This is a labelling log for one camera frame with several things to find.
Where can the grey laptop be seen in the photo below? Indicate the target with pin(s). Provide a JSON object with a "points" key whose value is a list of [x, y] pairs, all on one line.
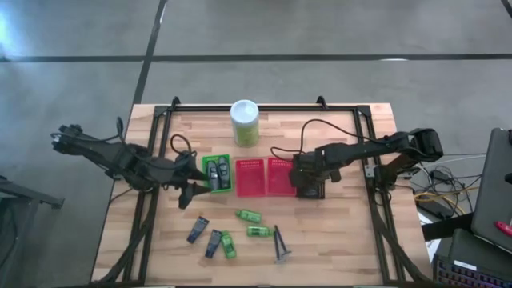
{"points": [[494, 192]]}

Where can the green plastic basket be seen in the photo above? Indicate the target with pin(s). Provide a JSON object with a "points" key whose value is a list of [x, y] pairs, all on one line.
{"points": [[205, 168]]}

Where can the silver metal bracket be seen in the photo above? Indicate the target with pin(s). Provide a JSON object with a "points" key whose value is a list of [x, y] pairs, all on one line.
{"points": [[369, 171]]}

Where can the red handheld object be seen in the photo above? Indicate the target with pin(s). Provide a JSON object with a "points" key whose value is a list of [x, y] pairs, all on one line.
{"points": [[503, 228]]}

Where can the small black power adapter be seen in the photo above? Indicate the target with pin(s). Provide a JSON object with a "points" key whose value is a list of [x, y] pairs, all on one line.
{"points": [[440, 175]]}

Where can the dark grey case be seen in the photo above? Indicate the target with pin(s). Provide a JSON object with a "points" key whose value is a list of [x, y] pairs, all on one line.
{"points": [[468, 246]]}

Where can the black plastic basket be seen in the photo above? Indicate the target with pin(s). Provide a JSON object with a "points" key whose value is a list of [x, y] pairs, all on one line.
{"points": [[310, 197]]}

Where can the black power brick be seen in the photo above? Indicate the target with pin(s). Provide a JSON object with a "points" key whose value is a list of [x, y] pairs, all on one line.
{"points": [[434, 206]]}

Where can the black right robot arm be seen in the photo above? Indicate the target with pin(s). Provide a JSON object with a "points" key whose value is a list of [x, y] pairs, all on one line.
{"points": [[372, 146]]}

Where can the black metal stand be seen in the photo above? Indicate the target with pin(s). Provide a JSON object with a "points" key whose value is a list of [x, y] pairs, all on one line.
{"points": [[28, 194]]}

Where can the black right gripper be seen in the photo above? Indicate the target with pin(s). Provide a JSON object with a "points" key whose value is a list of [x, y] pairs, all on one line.
{"points": [[312, 170]]}

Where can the black bar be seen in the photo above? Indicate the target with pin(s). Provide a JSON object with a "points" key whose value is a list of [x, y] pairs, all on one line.
{"points": [[444, 227]]}

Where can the black device with blue lights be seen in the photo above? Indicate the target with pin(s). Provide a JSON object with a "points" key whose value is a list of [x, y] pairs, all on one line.
{"points": [[460, 277]]}

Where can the red plastic basket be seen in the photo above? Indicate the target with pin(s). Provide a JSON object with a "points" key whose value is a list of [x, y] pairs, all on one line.
{"points": [[280, 180], [250, 180]]}

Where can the green Pert shampoo bottle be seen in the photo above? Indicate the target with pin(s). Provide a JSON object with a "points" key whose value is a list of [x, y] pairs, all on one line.
{"points": [[260, 231], [249, 216], [228, 244]]}

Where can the black metal table frame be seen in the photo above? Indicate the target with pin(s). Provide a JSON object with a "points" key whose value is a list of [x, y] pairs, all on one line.
{"points": [[260, 108]]}

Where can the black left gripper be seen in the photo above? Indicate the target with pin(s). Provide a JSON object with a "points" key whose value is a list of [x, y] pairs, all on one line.
{"points": [[176, 174]]}

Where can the dark blue toiletry tube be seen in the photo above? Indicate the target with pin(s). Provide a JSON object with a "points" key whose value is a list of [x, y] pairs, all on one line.
{"points": [[197, 230], [213, 243]]}

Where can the white-lidded green wipes canister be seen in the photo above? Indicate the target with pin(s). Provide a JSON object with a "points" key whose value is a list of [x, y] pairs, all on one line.
{"points": [[244, 120]]}

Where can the white paper sheet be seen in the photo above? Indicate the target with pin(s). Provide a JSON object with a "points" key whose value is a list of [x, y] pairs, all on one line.
{"points": [[432, 247]]}

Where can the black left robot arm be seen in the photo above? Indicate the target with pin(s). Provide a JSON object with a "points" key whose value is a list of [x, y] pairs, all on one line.
{"points": [[112, 154]]}

